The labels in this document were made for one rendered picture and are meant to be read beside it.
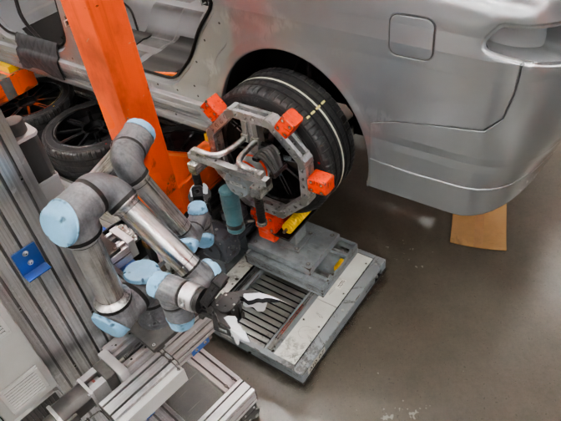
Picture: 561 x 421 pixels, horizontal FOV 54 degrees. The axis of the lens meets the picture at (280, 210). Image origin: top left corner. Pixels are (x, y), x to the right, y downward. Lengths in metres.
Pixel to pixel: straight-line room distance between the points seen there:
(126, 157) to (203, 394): 1.11
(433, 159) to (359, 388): 1.12
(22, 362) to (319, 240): 1.65
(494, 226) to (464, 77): 1.58
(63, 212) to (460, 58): 1.32
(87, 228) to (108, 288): 0.25
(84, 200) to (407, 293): 1.94
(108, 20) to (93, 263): 1.00
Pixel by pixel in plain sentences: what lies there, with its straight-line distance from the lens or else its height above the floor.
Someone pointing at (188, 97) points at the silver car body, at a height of 0.92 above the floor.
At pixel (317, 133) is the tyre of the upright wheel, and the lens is 2.29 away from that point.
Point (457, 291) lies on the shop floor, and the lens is 3.07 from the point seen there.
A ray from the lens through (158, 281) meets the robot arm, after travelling 1.51.
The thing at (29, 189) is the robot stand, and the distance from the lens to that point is 1.67.
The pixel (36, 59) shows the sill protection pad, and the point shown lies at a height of 0.88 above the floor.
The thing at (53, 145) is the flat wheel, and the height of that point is 0.50.
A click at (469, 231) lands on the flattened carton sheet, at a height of 0.01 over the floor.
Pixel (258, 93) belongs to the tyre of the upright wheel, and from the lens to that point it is 2.35.
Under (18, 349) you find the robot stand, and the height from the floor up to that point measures 1.01.
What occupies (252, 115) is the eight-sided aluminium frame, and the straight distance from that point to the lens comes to 2.31.
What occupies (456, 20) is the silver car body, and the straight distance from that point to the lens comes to 1.94.
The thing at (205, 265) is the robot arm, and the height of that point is 1.16.
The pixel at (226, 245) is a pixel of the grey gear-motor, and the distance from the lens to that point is 2.82.
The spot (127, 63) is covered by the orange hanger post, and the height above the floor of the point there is 1.37.
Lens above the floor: 2.33
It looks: 42 degrees down
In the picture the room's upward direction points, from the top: 8 degrees counter-clockwise
